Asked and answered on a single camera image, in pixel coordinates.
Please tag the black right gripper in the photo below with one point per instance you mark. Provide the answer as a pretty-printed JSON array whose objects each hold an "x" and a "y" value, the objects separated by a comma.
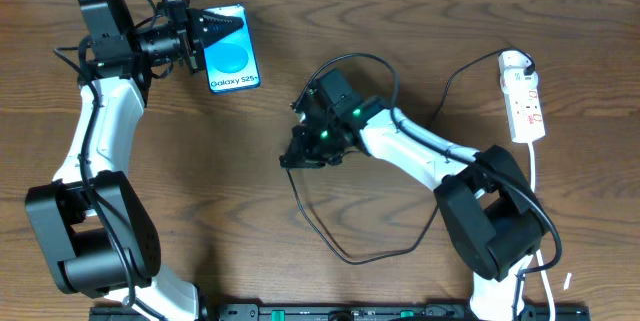
[{"x": 304, "y": 150}]

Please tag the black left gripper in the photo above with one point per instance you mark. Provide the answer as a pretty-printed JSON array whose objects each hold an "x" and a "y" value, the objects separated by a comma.
[{"x": 194, "y": 41}]

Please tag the blue Galaxy smartphone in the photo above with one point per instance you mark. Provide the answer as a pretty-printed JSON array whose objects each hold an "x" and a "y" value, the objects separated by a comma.
[{"x": 231, "y": 62}]

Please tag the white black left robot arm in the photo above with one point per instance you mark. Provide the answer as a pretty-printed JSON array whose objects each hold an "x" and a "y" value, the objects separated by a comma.
[{"x": 95, "y": 235}]

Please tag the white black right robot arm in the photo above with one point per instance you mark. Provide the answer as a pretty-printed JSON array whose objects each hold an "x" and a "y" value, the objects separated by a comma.
[{"x": 493, "y": 218}]

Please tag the white USB charger adapter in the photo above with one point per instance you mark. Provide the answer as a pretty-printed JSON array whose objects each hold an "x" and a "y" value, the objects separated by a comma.
[{"x": 517, "y": 72}]

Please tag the white power strip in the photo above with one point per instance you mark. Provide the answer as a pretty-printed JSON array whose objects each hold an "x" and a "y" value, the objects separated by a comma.
[{"x": 524, "y": 116}]

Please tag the small white paper scrap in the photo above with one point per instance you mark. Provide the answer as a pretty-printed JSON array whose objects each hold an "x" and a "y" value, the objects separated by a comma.
[{"x": 567, "y": 281}]

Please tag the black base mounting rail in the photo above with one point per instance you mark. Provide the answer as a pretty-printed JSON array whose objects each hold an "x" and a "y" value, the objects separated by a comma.
[{"x": 443, "y": 311}]

